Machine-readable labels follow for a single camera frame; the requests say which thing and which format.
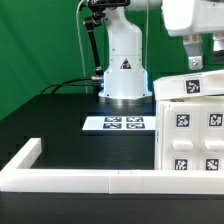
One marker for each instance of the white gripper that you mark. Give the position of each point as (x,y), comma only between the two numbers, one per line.
(186,17)

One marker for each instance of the small white tagged block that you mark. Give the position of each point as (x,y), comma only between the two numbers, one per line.
(189,85)

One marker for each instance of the white cabinet body box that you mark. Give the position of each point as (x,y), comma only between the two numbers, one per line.
(198,101)

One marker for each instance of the white cabinet door panel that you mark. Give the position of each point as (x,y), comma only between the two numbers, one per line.
(179,138)

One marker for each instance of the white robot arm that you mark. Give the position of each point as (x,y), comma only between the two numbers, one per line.
(125,80)

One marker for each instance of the white marker tag sheet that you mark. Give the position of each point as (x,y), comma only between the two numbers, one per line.
(119,123)

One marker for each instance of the white U-shaped border frame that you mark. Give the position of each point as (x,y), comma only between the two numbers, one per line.
(18,175)

